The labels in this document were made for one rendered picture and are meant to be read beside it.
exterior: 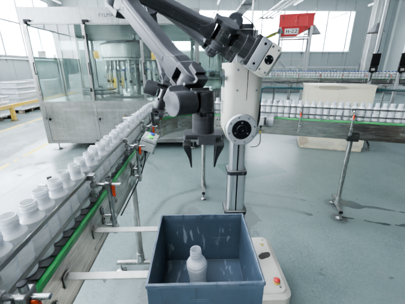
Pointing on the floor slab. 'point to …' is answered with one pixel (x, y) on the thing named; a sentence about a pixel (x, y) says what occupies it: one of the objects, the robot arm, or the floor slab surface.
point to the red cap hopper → (308, 22)
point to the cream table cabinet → (338, 94)
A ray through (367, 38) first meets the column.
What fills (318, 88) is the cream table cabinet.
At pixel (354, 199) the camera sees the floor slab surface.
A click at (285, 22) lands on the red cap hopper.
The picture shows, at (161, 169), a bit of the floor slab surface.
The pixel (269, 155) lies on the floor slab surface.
